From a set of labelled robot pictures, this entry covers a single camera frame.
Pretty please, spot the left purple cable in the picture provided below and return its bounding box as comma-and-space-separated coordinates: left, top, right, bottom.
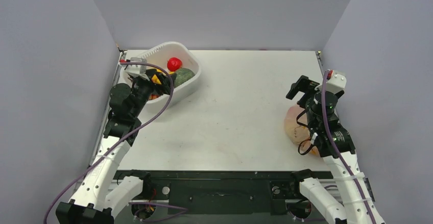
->
43, 62, 175, 224

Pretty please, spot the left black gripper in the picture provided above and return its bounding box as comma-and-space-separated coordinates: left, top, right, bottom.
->
130, 69, 176, 118

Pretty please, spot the translucent orange plastic bag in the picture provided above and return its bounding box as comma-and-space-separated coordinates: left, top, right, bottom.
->
284, 105, 311, 153

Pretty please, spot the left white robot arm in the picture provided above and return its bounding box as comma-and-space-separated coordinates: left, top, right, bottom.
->
55, 67, 177, 223

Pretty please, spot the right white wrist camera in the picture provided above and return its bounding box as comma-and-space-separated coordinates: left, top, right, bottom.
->
324, 69, 347, 94

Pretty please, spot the red fake grape bunch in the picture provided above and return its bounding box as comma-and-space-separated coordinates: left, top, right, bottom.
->
149, 94, 160, 101

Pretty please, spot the red fake apple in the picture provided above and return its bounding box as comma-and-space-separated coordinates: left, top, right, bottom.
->
166, 57, 183, 72

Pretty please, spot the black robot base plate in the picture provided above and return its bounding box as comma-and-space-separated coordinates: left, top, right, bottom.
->
113, 170, 339, 216

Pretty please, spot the green fake avocado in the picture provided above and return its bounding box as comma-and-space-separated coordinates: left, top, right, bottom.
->
174, 68, 195, 87

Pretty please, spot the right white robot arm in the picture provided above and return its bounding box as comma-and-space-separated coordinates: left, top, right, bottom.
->
286, 74, 385, 223

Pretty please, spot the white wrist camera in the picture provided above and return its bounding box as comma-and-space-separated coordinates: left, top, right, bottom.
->
119, 57, 149, 82
324, 69, 347, 94

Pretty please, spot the white plastic basket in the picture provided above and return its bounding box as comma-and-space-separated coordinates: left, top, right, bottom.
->
121, 41, 202, 114

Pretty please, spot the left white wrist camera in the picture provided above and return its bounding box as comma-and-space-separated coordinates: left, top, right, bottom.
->
119, 57, 149, 82

